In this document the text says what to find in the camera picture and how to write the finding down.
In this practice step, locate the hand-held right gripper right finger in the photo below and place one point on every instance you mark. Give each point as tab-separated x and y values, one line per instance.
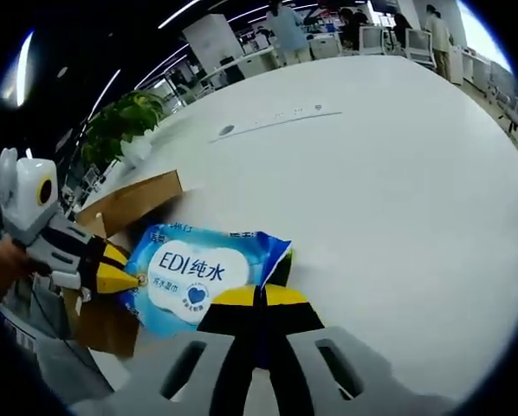
293	316

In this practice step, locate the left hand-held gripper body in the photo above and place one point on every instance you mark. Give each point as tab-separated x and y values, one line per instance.
25	195

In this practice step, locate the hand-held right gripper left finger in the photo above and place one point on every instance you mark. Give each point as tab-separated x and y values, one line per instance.
224	338

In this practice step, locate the blue wet wipes soft pack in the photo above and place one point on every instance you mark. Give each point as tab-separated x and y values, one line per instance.
198	268

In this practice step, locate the brown cardboard shoe box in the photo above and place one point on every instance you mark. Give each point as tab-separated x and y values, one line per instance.
129	199

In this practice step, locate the person's left hand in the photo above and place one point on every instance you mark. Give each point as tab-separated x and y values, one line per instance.
8	264

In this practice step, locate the grey office chair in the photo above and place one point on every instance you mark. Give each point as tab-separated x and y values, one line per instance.
47	359

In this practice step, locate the green potted plant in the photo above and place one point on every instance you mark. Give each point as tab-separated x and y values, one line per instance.
116	125

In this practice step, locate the white table socket strip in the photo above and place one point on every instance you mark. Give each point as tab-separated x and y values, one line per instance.
276	123

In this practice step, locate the white office chair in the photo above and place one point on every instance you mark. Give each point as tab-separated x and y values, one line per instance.
419	45
373	40

